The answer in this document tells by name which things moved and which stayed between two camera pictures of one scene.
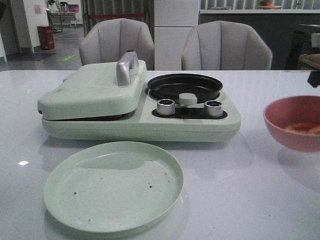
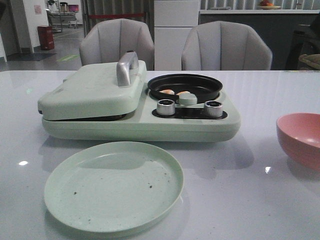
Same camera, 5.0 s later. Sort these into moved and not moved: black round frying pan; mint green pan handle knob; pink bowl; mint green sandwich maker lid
Moved: pink bowl
Not moved: mint green pan handle knob; black round frying pan; mint green sandwich maker lid
